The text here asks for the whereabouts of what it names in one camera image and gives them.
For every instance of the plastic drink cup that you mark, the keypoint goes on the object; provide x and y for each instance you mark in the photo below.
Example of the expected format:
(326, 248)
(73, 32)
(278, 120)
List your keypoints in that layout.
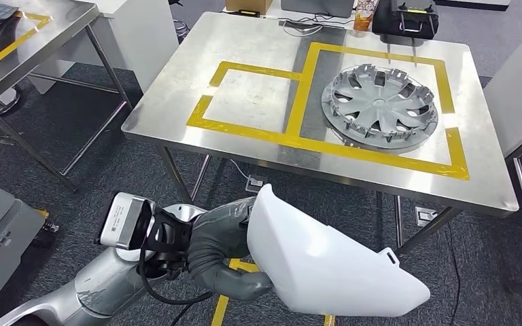
(363, 18)

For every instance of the grey machine housing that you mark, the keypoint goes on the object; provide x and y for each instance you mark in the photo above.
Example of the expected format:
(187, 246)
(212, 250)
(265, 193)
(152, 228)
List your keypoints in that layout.
(0, 234)

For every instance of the grey wheel hubcap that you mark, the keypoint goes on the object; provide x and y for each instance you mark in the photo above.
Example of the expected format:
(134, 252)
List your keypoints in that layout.
(378, 105)

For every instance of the brown cardboard box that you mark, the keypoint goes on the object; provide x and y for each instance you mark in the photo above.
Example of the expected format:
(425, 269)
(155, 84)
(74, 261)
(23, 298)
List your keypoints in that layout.
(247, 4)

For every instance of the yellow table tape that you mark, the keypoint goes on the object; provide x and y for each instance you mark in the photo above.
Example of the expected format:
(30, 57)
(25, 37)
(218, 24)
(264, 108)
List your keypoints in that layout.
(13, 45)

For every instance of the floor power outlet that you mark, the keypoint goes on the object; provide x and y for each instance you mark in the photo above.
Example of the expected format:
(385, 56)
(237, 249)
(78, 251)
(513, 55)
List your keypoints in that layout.
(425, 216)
(256, 183)

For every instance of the white plastic body part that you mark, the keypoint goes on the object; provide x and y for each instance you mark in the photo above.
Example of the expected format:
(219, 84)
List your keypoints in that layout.
(324, 261)

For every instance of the yellow floor tape square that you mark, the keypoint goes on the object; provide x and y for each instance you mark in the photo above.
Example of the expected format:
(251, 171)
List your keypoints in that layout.
(219, 312)

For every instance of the white table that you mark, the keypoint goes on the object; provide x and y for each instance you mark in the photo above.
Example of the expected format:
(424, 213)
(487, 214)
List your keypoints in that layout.
(130, 40)
(517, 90)
(275, 11)

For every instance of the grey laptop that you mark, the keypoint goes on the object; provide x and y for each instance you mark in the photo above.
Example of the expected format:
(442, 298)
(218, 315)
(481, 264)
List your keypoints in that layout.
(317, 6)

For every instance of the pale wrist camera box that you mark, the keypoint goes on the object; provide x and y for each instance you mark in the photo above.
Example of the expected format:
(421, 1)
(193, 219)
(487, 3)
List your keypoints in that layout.
(121, 222)

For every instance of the steel workbench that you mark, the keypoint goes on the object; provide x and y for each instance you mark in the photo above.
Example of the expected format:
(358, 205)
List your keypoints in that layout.
(252, 54)

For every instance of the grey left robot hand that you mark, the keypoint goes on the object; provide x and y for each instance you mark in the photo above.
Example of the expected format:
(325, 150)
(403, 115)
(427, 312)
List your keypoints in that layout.
(216, 234)

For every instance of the yellow workbench tape outline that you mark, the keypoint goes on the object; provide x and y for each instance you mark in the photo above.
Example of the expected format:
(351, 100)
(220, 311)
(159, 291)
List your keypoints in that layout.
(306, 90)

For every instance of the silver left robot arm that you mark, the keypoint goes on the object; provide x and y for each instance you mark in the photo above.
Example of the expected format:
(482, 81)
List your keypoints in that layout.
(103, 288)

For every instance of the black remote controller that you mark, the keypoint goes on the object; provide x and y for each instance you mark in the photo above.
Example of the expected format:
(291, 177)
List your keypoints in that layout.
(405, 18)

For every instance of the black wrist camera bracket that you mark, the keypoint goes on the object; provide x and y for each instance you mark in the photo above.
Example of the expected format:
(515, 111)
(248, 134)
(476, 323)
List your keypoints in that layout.
(171, 234)

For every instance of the black swivel chair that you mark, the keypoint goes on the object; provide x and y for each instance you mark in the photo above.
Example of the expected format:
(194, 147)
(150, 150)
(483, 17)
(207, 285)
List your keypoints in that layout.
(177, 29)

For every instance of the chrome swivel base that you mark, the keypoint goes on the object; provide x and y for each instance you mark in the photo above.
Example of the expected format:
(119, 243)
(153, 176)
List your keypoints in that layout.
(4, 101)

